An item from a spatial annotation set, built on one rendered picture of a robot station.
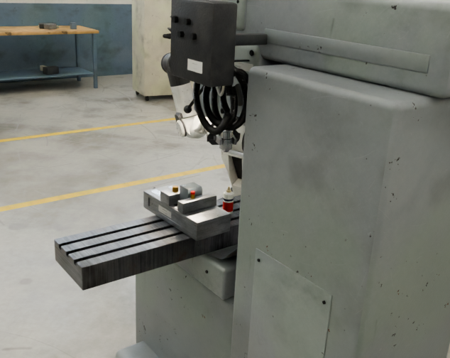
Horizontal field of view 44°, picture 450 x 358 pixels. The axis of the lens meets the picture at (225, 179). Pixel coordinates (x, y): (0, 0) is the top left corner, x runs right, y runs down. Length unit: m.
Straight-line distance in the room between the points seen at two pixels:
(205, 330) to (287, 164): 0.90
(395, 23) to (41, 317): 2.49
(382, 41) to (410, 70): 0.10
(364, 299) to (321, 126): 0.42
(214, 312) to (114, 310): 1.27
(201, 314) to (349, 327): 0.83
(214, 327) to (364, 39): 1.17
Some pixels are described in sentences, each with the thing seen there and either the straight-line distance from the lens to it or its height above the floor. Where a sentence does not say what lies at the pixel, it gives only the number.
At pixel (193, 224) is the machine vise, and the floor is 0.98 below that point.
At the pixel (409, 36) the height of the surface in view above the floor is 1.68.
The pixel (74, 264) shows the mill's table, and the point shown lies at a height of 0.91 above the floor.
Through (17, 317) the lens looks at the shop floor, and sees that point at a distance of 3.30.
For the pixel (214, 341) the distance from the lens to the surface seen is 2.13.
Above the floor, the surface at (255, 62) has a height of 1.55.
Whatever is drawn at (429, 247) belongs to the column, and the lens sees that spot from 1.52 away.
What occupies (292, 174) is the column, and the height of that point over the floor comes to 1.31.
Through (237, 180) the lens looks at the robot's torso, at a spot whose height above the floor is 0.76.
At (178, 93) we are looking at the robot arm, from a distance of 2.48.
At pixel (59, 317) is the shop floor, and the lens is 3.25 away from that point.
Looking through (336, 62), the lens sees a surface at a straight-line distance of 1.48.
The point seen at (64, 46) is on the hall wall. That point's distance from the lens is 9.80.
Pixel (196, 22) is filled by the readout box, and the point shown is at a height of 1.67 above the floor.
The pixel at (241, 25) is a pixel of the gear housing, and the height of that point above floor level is 1.65.
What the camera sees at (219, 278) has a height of 0.81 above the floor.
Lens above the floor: 1.80
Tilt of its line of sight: 20 degrees down
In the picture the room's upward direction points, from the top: 3 degrees clockwise
